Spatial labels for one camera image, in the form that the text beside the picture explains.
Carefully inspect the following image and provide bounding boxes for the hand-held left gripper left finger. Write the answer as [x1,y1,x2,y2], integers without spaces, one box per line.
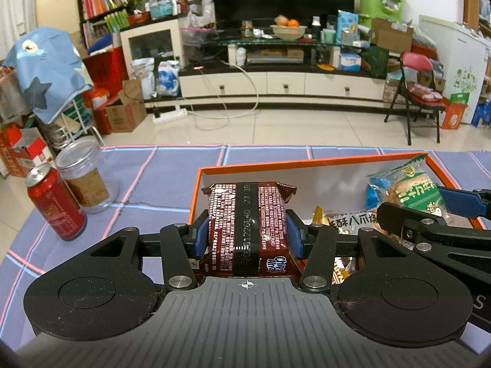
[91,212,211,291]

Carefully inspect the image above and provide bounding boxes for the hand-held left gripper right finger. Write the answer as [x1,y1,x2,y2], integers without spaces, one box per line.
[287,210,413,294]

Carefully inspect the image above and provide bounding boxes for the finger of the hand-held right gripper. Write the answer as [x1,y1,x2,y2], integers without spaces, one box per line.
[437,186,491,221]
[378,202,491,277]

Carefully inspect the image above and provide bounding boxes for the green-label bread packet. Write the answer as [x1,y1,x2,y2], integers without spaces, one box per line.
[366,153,457,234]

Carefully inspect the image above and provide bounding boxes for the dark red cookie packet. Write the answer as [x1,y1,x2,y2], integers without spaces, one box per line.
[194,181,298,278]

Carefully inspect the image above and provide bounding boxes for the orange cardboard box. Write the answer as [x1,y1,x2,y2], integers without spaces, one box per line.
[188,152,491,231]

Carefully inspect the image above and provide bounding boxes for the yellow snack packet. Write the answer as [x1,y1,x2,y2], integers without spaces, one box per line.
[312,206,331,226]

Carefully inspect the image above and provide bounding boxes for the blue snack packet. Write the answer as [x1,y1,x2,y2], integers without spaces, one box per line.
[366,176,390,208]

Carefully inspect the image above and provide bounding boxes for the white black-print snack packet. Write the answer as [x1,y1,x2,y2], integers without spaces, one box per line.
[330,211,380,234]

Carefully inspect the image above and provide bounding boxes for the blue boxes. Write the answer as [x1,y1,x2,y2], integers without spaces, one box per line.
[471,100,491,129]

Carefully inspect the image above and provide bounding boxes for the orange paper bag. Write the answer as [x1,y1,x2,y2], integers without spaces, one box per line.
[441,93,469,130]

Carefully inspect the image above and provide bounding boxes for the pink packet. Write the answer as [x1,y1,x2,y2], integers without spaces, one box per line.
[407,82,443,102]

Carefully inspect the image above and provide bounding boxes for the white power strip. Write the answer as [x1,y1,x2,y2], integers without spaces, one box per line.
[153,108,188,124]

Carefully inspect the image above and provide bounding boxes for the clear plastic jar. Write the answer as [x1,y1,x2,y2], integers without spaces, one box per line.
[56,137,112,214]

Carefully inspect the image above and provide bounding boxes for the white chest freezer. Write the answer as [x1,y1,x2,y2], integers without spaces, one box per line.
[418,14,488,121]

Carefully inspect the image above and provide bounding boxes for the brown cardboard box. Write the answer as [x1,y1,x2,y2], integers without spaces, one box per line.
[105,100,147,134]

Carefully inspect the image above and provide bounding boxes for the red drink can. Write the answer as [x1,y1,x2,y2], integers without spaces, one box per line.
[25,163,87,241]

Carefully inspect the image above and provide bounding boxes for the red folding chair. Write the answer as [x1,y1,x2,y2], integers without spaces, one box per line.
[384,52,449,145]

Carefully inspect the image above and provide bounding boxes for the white TV stand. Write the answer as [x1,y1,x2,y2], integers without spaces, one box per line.
[178,33,388,104]

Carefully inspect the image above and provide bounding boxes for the brown paper bag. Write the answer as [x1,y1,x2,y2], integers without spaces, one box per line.
[122,80,144,102]

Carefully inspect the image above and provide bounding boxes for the white and blue sack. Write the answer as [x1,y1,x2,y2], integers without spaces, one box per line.
[158,61,181,96]

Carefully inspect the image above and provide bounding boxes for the dark green bag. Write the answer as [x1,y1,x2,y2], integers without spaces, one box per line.
[362,46,390,79]

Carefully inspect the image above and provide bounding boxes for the white plastic bag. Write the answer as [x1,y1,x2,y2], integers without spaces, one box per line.
[132,58,156,98]

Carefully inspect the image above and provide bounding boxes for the silver media player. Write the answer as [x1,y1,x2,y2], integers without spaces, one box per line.
[246,52,304,64]

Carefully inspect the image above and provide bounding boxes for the blue and white tissue box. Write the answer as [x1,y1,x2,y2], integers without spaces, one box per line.
[339,53,362,71]

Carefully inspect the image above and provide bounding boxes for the open cardboard box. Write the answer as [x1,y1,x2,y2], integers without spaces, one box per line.
[371,18,414,53]

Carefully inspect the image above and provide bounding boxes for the red gift bag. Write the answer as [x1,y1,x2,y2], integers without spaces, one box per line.
[82,46,129,93]

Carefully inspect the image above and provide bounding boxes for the red and white carton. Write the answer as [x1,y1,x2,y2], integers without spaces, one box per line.
[0,125,54,177]

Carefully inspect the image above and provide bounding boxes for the white glass-door cabinet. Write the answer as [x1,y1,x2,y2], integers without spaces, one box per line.
[120,19,185,70]

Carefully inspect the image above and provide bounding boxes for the wooden shelf unit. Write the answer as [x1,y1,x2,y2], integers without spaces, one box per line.
[463,0,491,39]

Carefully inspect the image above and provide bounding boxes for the fruit bowl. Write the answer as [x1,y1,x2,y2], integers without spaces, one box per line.
[269,24,308,41]

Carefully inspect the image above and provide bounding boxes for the blue and white package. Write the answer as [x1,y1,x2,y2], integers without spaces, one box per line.
[337,11,359,43]

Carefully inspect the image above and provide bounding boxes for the blue star-print cloth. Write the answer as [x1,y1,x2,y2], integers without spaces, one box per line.
[3,27,95,123]

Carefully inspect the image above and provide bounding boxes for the dark bookshelf with books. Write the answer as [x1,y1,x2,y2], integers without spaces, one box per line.
[77,0,131,48]

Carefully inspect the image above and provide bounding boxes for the beige standing air conditioner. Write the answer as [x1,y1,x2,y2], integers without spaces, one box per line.
[35,0,81,35]

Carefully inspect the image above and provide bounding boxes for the white cable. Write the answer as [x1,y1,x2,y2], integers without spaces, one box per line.
[192,61,261,131]

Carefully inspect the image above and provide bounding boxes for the white wire rack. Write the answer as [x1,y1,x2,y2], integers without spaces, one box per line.
[50,92,104,150]

